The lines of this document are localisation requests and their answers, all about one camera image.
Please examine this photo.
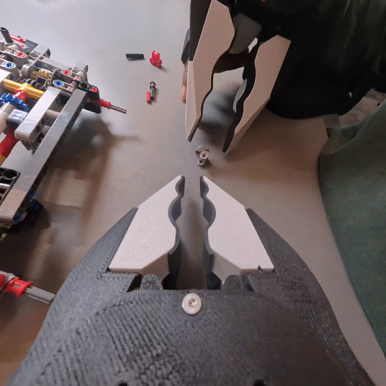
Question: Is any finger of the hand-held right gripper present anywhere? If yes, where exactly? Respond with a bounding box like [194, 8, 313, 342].
[185, 0, 236, 142]
[222, 36, 291, 154]

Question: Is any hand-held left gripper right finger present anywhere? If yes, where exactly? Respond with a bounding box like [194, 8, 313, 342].
[200, 176, 275, 290]

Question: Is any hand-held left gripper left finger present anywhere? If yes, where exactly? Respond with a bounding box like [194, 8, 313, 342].
[108, 176, 185, 288]

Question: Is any grey lego connector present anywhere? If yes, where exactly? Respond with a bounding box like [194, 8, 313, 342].
[194, 146, 211, 167]

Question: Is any red and grey lego axle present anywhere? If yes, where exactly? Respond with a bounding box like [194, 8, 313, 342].
[0, 271, 55, 303]

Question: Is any lego chassis assembly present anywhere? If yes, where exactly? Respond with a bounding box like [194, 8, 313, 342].
[0, 27, 127, 230]

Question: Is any person's green sweatshirt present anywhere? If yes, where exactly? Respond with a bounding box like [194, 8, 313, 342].
[318, 100, 386, 356]

